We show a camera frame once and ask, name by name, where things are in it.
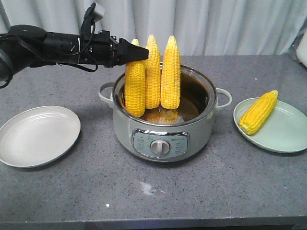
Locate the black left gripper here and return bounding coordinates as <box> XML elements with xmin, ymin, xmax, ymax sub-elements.
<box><xmin>79</xmin><ymin>30</ymin><xmax>149</xmax><ymax>68</ymax></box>

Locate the yellow corn cob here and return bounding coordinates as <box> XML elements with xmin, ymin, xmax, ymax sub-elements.
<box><xmin>238</xmin><ymin>90</ymin><xmax>279</xmax><ymax>135</ymax></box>
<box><xmin>145</xmin><ymin>34</ymin><xmax>161</xmax><ymax>109</ymax></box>
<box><xmin>124</xmin><ymin>38</ymin><xmax>146</xmax><ymax>118</ymax></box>
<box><xmin>161</xmin><ymin>35</ymin><xmax>181</xmax><ymax>110</ymax></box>

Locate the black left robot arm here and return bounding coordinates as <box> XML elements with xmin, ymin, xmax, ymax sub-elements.
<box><xmin>0</xmin><ymin>23</ymin><xmax>149</xmax><ymax>88</ymax></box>

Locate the grey curtain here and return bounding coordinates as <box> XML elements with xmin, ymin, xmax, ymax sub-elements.
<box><xmin>0</xmin><ymin>0</ymin><xmax>307</xmax><ymax>56</ymax></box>

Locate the green electric cooking pot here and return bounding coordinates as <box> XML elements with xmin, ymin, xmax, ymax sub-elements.
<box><xmin>98</xmin><ymin>66</ymin><xmax>232</xmax><ymax>162</ymax></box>

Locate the cream round plate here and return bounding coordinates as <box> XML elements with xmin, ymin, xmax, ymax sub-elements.
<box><xmin>0</xmin><ymin>106</ymin><xmax>81</xmax><ymax>168</ymax></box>

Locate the light green round plate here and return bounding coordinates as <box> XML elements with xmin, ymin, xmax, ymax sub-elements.
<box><xmin>233</xmin><ymin>98</ymin><xmax>307</xmax><ymax>153</ymax></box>

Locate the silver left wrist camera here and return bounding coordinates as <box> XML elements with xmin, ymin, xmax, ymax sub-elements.
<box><xmin>83</xmin><ymin>2</ymin><xmax>105</xmax><ymax>23</ymax></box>

